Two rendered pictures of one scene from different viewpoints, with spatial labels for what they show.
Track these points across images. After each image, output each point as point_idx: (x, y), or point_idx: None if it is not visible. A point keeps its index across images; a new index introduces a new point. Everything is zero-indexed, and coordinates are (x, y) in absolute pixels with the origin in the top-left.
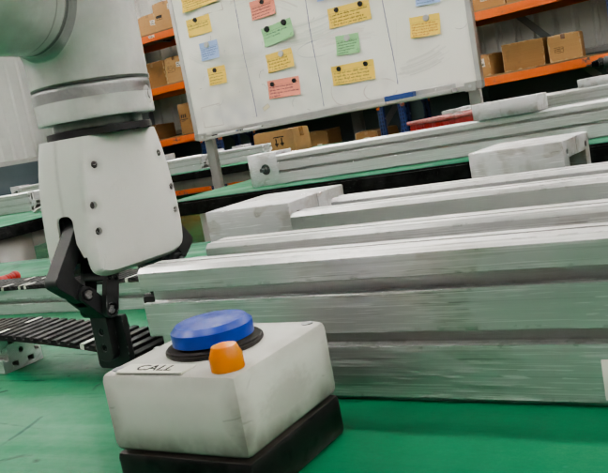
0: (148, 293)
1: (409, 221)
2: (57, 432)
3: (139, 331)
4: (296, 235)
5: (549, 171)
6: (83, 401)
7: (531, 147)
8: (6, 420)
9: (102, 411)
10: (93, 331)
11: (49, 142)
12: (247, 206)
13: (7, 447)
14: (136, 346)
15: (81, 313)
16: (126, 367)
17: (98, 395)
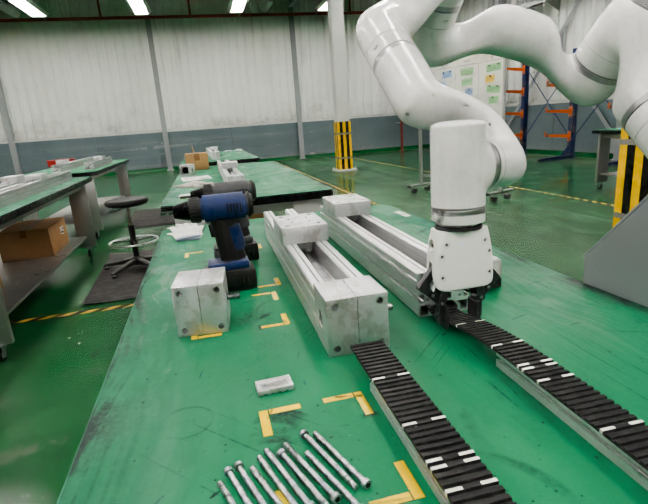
0: (445, 306)
1: (392, 251)
2: (509, 310)
3: (455, 320)
4: (413, 260)
5: (303, 257)
6: (494, 320)
7: (224, 272)
8: (525, 324)
9: (491, 311)
10: (481, 304)
11: (482, 226)
12: (375, 283)
13: (526, 311)
14: (463, 315)
15: (484, 297)
16: (495, 258)
17: (487, 319)
